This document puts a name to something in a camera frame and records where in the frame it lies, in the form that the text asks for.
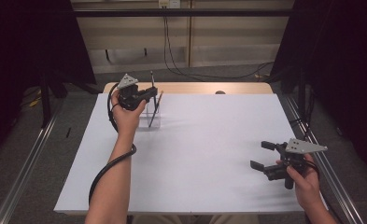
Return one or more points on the black curtain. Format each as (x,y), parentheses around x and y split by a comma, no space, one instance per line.
(25,40)
(336,62)

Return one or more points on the dark makeup brush gold ferrule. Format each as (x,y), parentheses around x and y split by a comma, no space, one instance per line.
(154,113)

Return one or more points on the thin black pen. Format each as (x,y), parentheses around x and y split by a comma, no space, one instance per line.
(152,79)

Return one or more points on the black metal stand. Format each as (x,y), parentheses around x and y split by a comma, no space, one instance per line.
(302,96)
(45,102)

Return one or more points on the person's left hand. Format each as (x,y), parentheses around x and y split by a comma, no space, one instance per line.
(126,121)

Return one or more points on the person's right hand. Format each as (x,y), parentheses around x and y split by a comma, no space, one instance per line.
(307,186)

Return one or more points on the aluminium floor rail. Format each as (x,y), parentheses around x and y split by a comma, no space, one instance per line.
(22,174)
(333,174)

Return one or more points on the white wall power outlet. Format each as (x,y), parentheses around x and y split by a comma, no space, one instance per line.
(169,3)

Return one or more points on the white table cover sheet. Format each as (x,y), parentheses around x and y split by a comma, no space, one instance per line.
(203,149)

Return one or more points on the black horizontal frame bar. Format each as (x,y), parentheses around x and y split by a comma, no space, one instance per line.
(125,12)

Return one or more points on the clear acrylic pen holder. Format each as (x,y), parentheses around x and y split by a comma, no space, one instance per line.
(147,123)

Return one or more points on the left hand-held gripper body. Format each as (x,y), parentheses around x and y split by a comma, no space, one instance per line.
(129,96)

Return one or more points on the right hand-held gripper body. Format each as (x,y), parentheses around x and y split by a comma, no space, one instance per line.
(291,158)

